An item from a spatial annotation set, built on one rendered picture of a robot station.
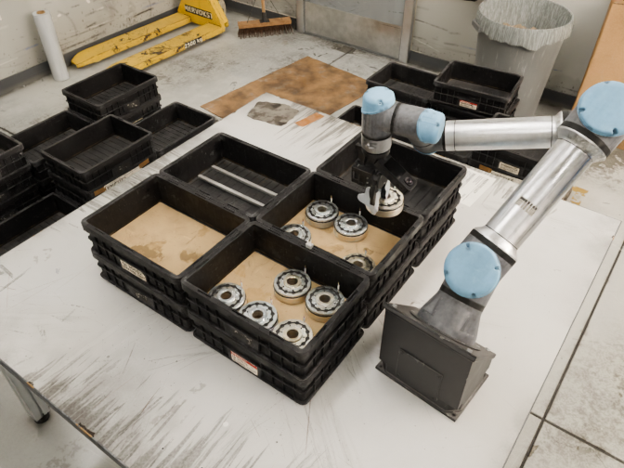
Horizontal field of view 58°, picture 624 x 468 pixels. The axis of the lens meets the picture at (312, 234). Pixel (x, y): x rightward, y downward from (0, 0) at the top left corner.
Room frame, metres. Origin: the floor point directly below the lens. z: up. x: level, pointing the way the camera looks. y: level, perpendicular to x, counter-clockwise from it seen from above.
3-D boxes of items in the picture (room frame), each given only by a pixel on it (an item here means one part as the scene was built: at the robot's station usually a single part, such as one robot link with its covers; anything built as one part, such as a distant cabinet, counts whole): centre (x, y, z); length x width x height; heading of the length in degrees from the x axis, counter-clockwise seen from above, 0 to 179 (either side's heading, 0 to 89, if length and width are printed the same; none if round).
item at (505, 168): (2.20, -0.97, 0.37); 0.40 x 0.30 x 0.45; 54
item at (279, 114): (2.24, 0.18, 0.71); 0.22 x 0.19 x 0.01; 54
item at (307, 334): (0.88, 0.05, 0.86); 0.10 x 0.10 x 0.01
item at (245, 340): (1.00, 0.09, 0.87); 0.40 x 0.30 x 0.11; 54
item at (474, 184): (1.76, -0.51, 0.70); 0.33 x 0.23 x 0.01; 54
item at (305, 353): (1.00, 0.09, 0.92); 0.40 x 0.30 x 0.02; 54
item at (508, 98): (2.77, -0.88, 0.37); 0.42 x 0.34 x 0.46; 54
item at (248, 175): (1.48, 0.25, 0.87); 0.40 x 0.30 x 0.11; 54
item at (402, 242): (1.25, -0.08, 0.92); 0.40 x 0.30 x 0.02; 54
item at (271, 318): (0.94, 0.14, 0.86); 0.10 x 0.10 x 0.01
